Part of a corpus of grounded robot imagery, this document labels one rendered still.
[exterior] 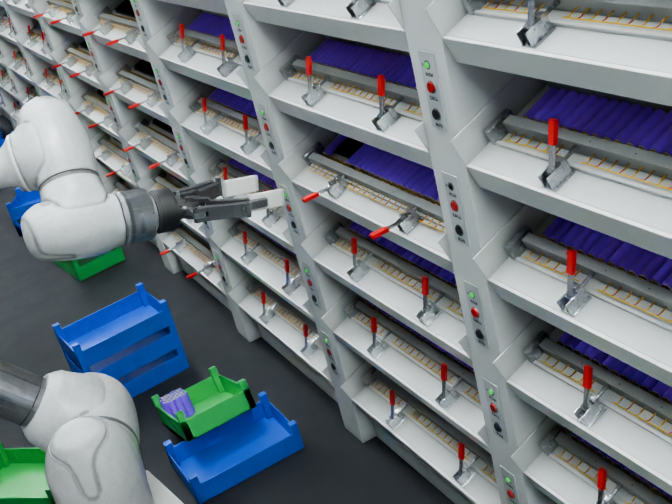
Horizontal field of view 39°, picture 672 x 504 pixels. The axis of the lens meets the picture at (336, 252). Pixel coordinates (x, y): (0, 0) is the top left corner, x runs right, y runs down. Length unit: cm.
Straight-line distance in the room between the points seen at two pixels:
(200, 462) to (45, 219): 115
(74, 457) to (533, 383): 79
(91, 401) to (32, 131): 55
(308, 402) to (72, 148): 125
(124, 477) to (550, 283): 82
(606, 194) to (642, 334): 20
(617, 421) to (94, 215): 87
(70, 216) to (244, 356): 145
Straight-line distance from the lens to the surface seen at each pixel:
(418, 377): 202
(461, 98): 142
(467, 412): 190
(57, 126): 166
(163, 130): 331
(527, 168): 137
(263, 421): 264
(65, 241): 159
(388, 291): 195
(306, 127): 210
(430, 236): 168
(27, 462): 287
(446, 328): 179
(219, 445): 261
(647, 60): 112
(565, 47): 121
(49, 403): 191
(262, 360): 291
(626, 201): 124
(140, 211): 162
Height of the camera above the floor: 148
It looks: 26 degrees down
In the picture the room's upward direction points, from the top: 15 degrees counter-clockwise
